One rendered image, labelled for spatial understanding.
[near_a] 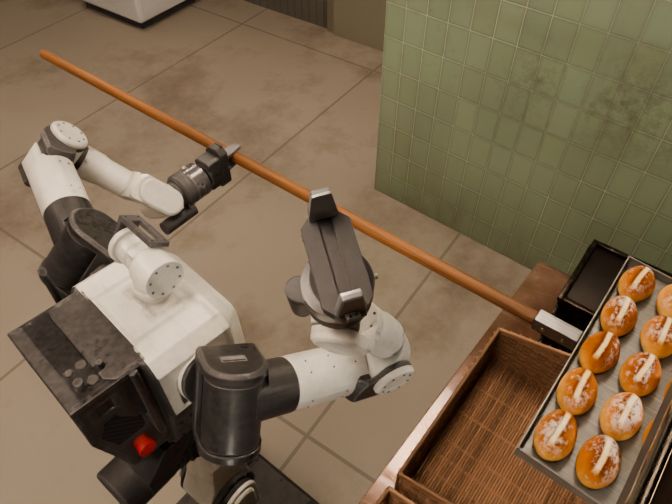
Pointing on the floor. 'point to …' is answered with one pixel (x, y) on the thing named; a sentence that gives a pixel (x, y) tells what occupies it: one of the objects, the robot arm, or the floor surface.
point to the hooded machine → (138, 9)
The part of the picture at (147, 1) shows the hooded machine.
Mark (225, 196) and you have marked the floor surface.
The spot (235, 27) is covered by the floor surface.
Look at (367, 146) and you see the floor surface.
